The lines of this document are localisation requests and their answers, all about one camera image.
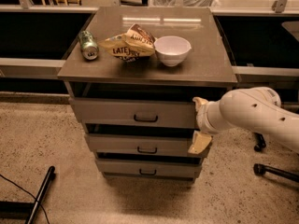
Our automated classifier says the grey drawer cabinet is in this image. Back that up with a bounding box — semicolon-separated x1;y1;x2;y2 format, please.
57;6;238;185

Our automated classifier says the grey metal railing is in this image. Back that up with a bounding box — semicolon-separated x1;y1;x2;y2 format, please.
0;0;299;89

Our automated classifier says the black chair leg with caster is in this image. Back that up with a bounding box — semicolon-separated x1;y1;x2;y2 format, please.
254;133;266;152

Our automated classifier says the grey top drawer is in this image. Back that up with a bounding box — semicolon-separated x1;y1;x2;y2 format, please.
69;98;197;130

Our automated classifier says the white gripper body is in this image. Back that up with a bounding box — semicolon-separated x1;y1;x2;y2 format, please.
196;102;233;135

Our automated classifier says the black stand leg left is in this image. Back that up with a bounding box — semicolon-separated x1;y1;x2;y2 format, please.
0;165;57;224

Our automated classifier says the black floor cable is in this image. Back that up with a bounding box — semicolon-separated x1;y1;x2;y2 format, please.
0;174;50;224

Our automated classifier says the grey middle drawer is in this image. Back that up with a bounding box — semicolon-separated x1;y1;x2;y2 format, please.
85;133;210;157

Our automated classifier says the grey drawer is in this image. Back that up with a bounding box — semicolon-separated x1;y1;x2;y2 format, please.
95;159;202;178
69;98;197;130
85;133;210;157

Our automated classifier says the grey bottom drawer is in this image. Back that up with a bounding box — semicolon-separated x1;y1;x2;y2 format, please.
95;159;202;178

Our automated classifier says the black stand leg right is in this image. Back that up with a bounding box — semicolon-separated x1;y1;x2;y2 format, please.
253;163;299;183

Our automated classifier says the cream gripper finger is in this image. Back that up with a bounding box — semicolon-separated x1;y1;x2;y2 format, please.
192;97;208;112
188;131;212;154

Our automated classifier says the green soda can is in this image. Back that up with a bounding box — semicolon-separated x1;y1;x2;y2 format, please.
78;31;99;61

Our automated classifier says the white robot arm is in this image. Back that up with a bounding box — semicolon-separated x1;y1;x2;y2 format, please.
188;87;299;154

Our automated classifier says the black stand leg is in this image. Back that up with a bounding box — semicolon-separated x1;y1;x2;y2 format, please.
253;163;299;183
0;165;57;224

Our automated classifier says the yellow chip bag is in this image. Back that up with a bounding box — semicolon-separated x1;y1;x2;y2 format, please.
98;23;155;63

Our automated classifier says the white bowl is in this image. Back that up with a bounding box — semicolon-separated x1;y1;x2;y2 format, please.
154;35;192;67

